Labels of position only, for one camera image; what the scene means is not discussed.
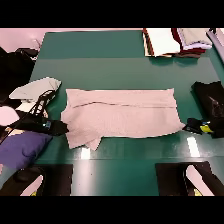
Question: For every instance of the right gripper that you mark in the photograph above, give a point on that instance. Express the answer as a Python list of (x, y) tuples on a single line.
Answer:
[(196, 126)]

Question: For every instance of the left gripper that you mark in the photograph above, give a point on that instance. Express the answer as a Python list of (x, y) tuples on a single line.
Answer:
[(56, 127)]

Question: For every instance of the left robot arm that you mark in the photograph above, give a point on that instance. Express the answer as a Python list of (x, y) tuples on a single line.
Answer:
[(33, 89)]

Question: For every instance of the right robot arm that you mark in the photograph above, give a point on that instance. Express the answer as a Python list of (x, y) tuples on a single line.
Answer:
[(170, 180)]

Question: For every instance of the black garment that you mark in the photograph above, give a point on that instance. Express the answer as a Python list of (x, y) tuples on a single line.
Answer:
[(208, 95), (13, 73)]

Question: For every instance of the purple garment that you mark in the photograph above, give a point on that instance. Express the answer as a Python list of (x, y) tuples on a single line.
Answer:
[(20, 148)]

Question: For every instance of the light pink shirt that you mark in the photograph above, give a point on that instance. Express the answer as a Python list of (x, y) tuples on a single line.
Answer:
[(123, 115)]

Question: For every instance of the dark red garment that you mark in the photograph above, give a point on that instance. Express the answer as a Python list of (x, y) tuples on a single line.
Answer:
[(190, 52)]

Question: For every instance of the grey garment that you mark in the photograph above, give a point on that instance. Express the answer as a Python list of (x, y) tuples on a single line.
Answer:
[(195, 36)]

